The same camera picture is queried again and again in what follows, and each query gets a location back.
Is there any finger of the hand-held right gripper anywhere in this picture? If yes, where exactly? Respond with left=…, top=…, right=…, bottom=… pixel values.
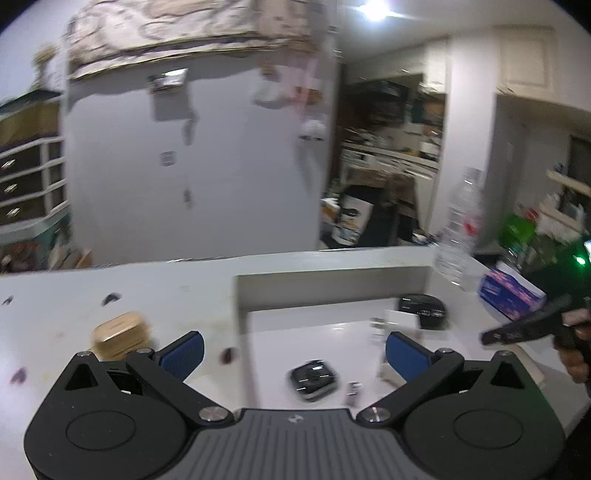
left=480, top=294, right=575, bottom=347

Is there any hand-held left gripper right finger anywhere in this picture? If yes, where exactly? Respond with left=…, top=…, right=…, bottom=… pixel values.
left=357, top=330, right=532, bottom=426

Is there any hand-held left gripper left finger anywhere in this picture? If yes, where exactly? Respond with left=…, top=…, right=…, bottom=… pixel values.
left=55, top=330, right=230, bottom=426

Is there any small white charger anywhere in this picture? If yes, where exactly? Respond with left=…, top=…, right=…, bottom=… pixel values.
left=370, top=308, right=423, bottom=346

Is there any black oval case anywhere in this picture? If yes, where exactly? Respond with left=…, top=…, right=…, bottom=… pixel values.
left=398, top=293, right=450, bottom=330

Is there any beige earbud case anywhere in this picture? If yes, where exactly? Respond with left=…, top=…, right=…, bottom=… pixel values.
left=90, top=311, right=155, bottom=361

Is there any white shallow box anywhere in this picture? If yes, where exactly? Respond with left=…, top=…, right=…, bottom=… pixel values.
left=233, top=264, right=561, bottom=411

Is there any black square case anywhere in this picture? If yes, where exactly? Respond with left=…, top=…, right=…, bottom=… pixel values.
left=288, top=360, right=341, bottom=403

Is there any person's right hand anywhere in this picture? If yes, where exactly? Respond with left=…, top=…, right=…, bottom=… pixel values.
left=556, top=310, right=591, bottom=385

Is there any purple tissue pack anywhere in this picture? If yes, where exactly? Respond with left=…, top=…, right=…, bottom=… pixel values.
left=478, top=261, right=548, bottom=321

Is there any clear water bottle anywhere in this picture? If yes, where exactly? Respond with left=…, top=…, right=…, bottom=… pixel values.
left=433, top=167, right=486, bottom=291

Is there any teal patterned storage box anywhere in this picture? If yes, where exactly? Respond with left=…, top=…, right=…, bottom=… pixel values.
left=0, top=217, right=75, bottom=273

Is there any white refrigerator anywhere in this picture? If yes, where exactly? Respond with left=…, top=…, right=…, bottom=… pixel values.
left=62, top=44, right=342, bottom=268

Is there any brown drawer cabinet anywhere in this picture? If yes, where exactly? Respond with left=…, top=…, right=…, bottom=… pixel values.
left=0, top=136, right=68, bottom=243

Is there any white hanging ornament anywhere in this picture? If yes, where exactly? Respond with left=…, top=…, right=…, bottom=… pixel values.
left=298, top=117, right=326, bottom=141

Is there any glass tank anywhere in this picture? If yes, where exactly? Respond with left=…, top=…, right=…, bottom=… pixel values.
left=0, top=90, right=63, bottom=153

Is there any pink white hanging decoration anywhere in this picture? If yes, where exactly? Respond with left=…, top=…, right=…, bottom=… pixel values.
left=252, top=53, right=324, bottom=109

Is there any patterned cardboard box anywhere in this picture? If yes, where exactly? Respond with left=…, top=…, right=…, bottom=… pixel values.
left=67, top=0, right=315, bottom=80

